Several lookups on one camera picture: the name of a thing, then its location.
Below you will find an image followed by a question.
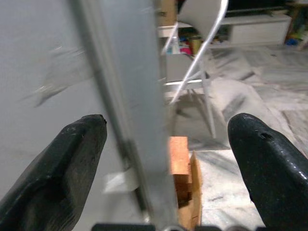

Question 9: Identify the white open shelf unit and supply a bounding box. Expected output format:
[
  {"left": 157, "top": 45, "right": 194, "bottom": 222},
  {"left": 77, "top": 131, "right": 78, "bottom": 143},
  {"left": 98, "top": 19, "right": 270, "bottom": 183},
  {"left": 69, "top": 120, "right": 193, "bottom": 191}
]
[{"left": 157, "top": 22, "right": 207, "bottom": 92}]

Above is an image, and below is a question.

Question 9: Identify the brown cardboard box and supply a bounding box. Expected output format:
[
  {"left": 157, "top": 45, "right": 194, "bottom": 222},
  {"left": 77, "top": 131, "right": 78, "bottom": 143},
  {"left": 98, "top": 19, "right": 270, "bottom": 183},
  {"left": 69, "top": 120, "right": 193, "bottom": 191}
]
[{"left": 157, "top": 0, "right": 177, "bottom": 26}]

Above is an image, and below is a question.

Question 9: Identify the grey fridge door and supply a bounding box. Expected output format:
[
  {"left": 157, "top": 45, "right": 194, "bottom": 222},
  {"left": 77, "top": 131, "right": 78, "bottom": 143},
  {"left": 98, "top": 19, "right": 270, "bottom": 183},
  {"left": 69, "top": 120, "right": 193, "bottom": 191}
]
[{"left": 0, "top": 0, "right": 147, "bottom": 231}]

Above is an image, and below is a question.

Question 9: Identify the white folding chair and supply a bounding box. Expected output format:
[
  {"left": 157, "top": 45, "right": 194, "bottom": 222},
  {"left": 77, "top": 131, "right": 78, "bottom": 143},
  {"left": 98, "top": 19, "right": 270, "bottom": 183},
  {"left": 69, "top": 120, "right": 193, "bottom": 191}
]
[{"left": 161, "top": 0, "right": 229, "bottom": 139}]

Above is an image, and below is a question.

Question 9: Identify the grey fridge body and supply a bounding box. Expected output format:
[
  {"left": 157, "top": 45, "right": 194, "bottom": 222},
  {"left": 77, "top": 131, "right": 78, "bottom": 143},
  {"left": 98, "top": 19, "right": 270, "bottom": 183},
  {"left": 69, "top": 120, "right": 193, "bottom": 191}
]
[{"left": 78, "top": 0, "right": 180, "bottom": 231}]

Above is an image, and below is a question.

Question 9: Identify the yellow tin can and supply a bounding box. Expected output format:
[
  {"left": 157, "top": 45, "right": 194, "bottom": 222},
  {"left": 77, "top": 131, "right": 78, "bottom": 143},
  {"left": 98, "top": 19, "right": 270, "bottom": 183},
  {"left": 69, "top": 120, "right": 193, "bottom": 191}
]
[{"left": 191, "top": 35, "right": 203, "bottom": 55}]

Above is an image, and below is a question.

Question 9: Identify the grey floor cover sheet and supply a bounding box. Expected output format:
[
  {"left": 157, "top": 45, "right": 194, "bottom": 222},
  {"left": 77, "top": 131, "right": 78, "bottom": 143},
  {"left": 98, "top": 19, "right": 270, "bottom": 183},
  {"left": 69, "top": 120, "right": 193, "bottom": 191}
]
[{"left": 166, "top": 44, "right": 308, "bottom": 231}]

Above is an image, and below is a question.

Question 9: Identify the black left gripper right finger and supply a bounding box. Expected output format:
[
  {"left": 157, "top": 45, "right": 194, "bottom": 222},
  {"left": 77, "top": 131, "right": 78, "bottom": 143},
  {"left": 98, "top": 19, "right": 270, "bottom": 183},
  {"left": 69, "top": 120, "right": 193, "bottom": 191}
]
[{"left": 227, "top": 114, "right": 308, "bottom": 231}]

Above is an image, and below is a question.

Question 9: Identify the wooden block stand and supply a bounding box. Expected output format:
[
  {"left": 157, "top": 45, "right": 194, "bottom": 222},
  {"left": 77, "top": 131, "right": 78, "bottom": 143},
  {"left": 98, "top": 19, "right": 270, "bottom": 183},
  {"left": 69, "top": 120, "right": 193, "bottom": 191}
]
[{"left": 168, "top": 136, "right": 203, "bottom": 230}]

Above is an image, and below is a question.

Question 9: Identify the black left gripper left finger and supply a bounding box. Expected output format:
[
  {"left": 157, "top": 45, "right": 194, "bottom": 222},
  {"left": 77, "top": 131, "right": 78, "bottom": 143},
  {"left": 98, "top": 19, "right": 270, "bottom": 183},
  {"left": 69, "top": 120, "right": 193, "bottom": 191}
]
[{"left": 0, "top": 114, "right": 108, "bottom": 231}]

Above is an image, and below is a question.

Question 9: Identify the white low cabinet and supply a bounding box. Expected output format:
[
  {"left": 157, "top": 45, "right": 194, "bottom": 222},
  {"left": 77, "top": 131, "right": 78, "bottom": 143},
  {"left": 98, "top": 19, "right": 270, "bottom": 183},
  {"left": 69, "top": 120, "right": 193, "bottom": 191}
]
[{"left": 221, "top": 13, "right": 292, "bottom": 46}]

